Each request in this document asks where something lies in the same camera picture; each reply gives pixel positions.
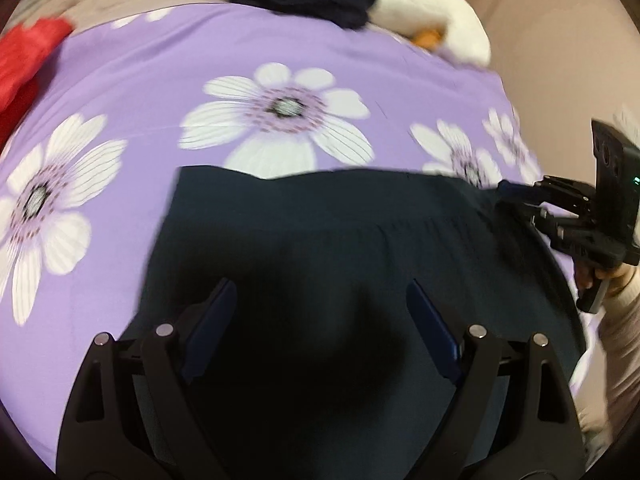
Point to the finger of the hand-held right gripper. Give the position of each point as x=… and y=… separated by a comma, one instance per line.
x=512, y=190
x=560, y=232

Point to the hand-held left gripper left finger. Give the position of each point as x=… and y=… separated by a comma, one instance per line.
x=210, y=330

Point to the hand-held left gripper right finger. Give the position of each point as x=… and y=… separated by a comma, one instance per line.
x=432, y=330

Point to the dark teal zip jacket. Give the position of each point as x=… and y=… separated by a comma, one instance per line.
x=320, y=240

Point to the person's right hand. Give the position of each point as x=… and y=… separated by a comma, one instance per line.
x=620, y=277

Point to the white plush toy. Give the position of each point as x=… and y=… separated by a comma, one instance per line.
x=425, y=5

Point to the purple floral bedsheet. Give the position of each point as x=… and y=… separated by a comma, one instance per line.
x=150, y=60

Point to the red puffer jacket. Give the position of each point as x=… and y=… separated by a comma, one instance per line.
x=25, y=65

